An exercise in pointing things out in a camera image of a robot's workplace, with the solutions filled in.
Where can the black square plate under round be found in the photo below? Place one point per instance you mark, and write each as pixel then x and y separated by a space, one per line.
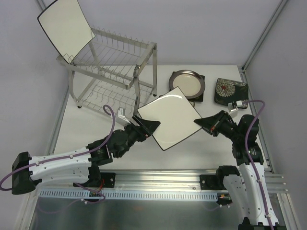
pixel 201 95

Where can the white square plate black rim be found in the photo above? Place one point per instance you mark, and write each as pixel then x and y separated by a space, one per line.
pixel 66 27

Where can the round cream plate brown rim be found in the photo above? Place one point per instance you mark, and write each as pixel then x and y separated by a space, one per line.
pixel 189 81

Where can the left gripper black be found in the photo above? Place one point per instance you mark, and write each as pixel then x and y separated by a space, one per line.
pixel 140 127

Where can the aluminium frame post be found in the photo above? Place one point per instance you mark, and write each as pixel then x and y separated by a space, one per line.
pixel 41 4
pixel 271 22

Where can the steel two-tier dish rack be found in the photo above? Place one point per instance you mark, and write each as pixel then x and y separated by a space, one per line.
pixel 112 69

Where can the black dahlia square plate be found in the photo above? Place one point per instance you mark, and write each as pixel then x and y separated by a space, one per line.
pixel 228 91

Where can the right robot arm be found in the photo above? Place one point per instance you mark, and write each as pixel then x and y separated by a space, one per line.
pixel 244 182

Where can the slotted cable duct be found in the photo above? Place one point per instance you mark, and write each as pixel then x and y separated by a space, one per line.
pixel 130 195

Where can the left aluminium frame post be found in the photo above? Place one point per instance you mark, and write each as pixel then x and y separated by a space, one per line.
pixel 41 4

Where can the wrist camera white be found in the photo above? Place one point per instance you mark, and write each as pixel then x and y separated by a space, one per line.
pixel 233 108
pixel 121 117

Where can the right aluminium frame post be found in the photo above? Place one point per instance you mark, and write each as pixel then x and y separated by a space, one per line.
pixel 271 22

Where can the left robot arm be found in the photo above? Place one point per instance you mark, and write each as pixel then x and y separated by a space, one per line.
pixel 80 166

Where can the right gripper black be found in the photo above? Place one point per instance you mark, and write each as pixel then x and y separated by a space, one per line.
pixel 216 124

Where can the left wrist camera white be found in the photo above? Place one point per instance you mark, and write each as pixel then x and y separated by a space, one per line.
pixel 121 117

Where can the aluminium mounting rail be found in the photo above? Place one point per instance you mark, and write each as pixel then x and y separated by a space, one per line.
pixel 160 180

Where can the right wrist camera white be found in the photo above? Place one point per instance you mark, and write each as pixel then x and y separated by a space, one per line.
pixel 233 108

